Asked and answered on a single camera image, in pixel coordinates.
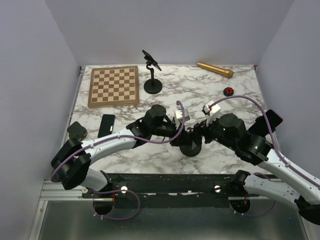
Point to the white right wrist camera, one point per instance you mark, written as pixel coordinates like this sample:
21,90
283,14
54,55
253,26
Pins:
212,111

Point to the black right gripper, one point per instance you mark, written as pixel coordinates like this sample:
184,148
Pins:
202,128

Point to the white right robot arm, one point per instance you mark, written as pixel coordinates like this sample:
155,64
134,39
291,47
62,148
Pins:
298,188

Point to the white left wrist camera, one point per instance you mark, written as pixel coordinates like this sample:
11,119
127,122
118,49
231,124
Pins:
178,117

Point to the black phone red case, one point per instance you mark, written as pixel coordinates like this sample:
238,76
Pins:
260,126

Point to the black mounting rail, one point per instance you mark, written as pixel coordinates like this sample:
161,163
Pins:
172,190

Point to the small black dark mount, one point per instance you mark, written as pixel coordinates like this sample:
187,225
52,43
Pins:
77,131

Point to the black phone blue edge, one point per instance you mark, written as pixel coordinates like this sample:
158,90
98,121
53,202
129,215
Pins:
106,125

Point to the wooden chessboard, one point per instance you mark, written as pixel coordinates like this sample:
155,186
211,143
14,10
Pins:
114,87

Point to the gold cylinder tube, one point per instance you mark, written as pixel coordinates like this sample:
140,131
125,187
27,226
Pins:
218,70

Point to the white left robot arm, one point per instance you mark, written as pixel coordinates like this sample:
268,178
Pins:
71,165

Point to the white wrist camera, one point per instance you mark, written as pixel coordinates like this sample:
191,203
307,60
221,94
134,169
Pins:
178,117
212,111

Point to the black red knob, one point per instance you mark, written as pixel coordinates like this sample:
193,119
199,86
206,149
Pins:
228,91

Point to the black phone stand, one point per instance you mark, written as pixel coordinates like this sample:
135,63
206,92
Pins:
152,86
189,152

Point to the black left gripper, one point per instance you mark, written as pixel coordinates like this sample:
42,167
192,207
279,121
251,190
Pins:
182,139

